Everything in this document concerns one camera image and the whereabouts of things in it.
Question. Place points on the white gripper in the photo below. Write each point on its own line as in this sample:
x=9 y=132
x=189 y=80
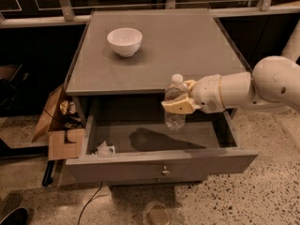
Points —
x=206 y=93

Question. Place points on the clear plastic water bottle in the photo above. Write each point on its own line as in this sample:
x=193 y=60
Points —
x=175 y=89

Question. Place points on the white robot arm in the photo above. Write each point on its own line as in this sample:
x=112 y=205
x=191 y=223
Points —
x=273 y=84

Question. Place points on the brass drawer knob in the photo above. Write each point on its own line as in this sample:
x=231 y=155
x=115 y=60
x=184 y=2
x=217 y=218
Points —
x=165 y=171

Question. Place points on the open grey top drawer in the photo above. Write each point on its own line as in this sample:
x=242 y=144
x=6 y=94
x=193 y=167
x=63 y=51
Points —
x=143 y=144

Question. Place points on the grey wooden nightstand cabinet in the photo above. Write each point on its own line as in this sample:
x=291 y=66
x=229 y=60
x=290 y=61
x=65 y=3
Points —
x=185 y=41

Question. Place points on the white ceramic bowl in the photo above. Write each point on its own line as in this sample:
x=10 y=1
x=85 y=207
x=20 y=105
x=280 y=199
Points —
x=125 y=41

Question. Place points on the crumpled white paper scrap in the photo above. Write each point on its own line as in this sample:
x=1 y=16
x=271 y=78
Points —
x=104 y=149

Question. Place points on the brown cardboard box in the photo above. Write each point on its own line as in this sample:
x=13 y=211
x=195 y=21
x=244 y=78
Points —
x=63 y=143

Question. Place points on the black bar on floor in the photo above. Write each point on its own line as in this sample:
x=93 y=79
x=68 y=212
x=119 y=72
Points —
x=47 y=178

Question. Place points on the metal window railing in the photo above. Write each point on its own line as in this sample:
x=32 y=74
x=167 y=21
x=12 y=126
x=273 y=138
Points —
x=36 y=13

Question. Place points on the black shoe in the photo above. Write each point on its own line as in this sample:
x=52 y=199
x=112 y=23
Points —
x=18 y=216

